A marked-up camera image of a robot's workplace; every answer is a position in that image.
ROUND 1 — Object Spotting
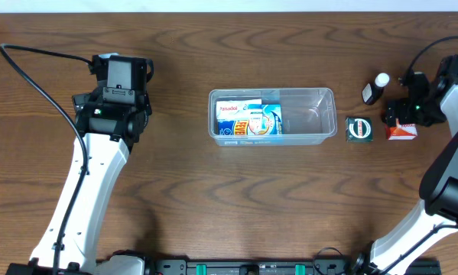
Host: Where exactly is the red Panadol ActiFast box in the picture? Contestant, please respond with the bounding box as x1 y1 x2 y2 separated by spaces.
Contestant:
385 118 417 141

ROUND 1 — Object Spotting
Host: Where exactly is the dark syrup bottle white cap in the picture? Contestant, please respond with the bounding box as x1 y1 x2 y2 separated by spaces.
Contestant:
362 73 390 105

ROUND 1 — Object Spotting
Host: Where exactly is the green Zam-Buk box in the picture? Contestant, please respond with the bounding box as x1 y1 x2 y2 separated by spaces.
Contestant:
346 117 373 143

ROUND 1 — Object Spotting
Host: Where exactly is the blue Kool Fever box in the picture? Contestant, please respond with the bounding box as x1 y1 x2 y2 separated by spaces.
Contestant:
216 105 283 136

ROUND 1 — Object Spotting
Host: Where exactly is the white blue Panadol box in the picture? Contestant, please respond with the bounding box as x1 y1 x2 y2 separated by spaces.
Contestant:
216 99 262 121

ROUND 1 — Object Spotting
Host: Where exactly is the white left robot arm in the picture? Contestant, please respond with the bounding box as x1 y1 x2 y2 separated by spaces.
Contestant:
6 134 151 275

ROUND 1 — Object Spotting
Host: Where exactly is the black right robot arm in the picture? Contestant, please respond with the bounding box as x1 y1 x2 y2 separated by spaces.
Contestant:
349 55 458 274

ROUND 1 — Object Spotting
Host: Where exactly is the clear plastic container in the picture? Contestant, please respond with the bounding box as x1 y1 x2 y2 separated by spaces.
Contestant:
208 88 337 147

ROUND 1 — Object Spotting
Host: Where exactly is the black mounting rail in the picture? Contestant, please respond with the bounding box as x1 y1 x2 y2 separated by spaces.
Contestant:
151 257 443 275

